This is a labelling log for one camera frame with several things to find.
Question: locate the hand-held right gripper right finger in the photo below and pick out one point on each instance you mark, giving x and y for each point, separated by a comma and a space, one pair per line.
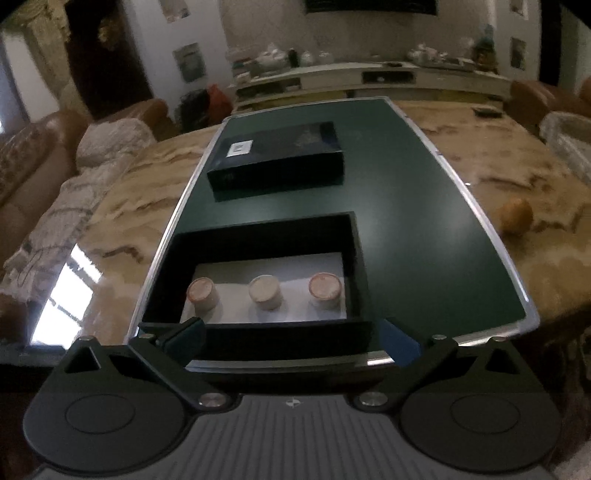
400, 344

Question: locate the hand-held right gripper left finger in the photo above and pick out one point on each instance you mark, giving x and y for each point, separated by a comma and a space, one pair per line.
188, 339

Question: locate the marble desktop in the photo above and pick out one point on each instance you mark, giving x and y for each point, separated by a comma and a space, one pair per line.
480, 157

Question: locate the cream-topped small round jar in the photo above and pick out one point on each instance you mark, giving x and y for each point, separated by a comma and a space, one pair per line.
265, 291

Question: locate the open black box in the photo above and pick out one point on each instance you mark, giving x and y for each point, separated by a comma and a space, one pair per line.
258, 240

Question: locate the green desk mat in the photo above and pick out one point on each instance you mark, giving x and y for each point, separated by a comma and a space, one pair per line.
401, 194

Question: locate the orange fruit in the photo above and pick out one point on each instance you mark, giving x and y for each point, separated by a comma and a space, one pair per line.
517, 215

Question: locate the white knitted blanket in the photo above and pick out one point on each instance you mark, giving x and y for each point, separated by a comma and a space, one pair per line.
83, 184

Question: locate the closed black box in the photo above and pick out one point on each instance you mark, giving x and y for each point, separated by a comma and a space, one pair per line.
277, 161

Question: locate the black bag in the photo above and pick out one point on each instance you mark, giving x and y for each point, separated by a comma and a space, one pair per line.
194, 105

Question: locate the brown leather sofa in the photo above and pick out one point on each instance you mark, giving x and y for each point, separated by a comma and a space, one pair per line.
27, 161

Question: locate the red bag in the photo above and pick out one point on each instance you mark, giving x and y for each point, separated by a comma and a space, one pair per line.
218, 99

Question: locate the black remote control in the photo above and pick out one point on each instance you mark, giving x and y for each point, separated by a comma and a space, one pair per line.
487, 111

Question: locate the white low cabinet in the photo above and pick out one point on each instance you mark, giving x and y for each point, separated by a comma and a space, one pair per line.
369, 81

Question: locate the brown leather armchair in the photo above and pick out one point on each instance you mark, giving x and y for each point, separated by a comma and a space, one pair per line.
545, 99

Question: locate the dark wooden door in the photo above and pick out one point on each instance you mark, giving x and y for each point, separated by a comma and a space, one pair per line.
108, 64

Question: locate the white tea set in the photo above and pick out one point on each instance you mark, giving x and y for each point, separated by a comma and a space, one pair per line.
268, 57
427, 52

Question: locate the beige curtain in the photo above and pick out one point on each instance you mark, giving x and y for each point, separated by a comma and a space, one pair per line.
44, 50

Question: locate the grey wall poster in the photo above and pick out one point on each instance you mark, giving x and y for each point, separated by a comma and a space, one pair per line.
189, 62

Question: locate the small wall poster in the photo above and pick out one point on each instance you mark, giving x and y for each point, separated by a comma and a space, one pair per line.
518, 53

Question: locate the black wall television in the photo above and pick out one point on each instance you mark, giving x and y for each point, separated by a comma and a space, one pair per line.
369, 5

